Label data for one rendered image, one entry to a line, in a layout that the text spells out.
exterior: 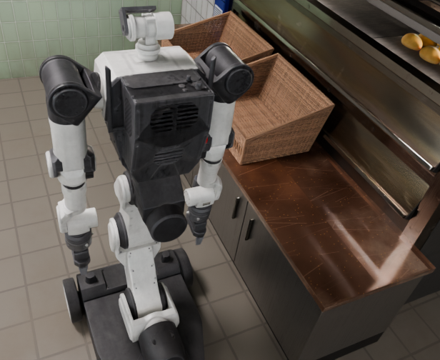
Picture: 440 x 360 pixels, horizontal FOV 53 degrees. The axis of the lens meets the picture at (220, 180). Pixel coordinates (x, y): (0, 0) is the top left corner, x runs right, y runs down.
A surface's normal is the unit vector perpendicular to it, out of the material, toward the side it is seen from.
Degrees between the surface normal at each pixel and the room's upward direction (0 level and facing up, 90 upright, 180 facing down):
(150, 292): 46
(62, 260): 0
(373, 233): 0
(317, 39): 70
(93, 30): 90
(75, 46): 90
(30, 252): 0
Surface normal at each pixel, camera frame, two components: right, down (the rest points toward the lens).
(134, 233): 0.43, 0.58
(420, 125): -0.81, -0.08
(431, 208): -0.91, 0.18
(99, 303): 0.12, -0.75
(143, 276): 0.43, 0.18
